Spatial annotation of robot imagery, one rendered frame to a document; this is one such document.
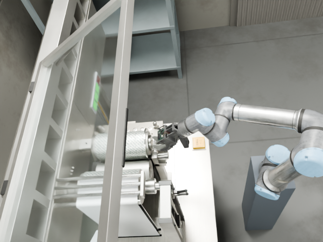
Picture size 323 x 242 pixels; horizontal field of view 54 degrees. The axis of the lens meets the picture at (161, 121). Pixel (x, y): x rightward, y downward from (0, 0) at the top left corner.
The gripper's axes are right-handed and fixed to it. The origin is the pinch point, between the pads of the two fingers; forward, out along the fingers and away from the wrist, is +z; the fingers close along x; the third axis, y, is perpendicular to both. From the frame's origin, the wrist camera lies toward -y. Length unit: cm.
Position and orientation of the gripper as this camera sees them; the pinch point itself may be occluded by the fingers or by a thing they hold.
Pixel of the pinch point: (156, 147)
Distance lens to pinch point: 152.8
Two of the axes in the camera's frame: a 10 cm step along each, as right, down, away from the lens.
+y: -7.5, -3.5, -5.7
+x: 0.1, 8.5, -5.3
